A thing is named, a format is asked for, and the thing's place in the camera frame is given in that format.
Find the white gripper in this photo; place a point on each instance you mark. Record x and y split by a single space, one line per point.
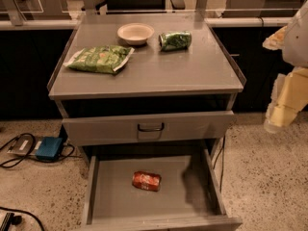
296 43

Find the closed grey upper drawer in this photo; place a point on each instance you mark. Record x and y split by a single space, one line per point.
119 129

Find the green soda can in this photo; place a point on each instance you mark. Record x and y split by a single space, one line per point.
175 40

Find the open grey lower drawer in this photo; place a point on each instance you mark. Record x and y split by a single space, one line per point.
188 199

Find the grey drawer cabinet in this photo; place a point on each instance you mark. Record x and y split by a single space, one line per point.
202 78

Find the white paper bowl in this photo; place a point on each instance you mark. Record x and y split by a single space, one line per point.
135 33

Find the green chip bag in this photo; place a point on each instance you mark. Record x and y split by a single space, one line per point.
107 59

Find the blue box on floor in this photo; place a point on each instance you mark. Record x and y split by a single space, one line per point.
49 148

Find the grey flat floor device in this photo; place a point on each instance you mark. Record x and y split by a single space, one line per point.
25 145

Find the clear glass barrier panel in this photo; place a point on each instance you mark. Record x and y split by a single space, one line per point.
219 13

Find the black device bottom left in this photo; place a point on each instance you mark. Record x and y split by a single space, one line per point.
9 220

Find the black drawer handle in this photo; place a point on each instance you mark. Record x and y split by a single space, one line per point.
150 129

